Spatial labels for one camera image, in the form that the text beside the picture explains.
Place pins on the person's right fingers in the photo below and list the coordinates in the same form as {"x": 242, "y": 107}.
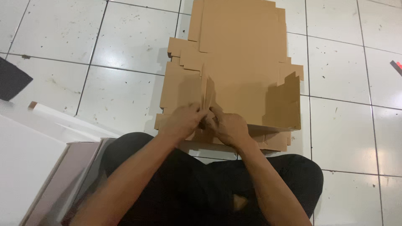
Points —
{"x": 214, "y": 116}

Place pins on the stack of flat cardboard sheets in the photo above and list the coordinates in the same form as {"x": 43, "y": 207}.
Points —
{"x": 219, "y": 138}

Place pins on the person's black trousers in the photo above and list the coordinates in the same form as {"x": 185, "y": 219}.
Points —
{"x": 216, "y": 188}

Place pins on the white cardboard sheet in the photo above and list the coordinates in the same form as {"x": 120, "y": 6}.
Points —
{"x": 69, "y": 121}

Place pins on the person's left fingers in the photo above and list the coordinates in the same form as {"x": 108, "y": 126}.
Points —
{"x": 198, "y": 112}

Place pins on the red and black tool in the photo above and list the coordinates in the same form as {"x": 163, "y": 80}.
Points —
{"x": 396, "y": 67}

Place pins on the black flat mat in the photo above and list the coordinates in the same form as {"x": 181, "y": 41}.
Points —
{"x": 12, "y": 80}

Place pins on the person's right hand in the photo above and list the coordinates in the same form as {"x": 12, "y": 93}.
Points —
{"x": 229, "y": 127}

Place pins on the brown cardboard box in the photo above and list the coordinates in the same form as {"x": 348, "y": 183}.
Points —
{"x": 238, "y": 84}

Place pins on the person's left hand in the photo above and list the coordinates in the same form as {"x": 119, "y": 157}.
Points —
{"x": 180, "y": 121}

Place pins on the white folded cardboard box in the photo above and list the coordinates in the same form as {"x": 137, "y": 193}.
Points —
{"x": 47, "y": 175}

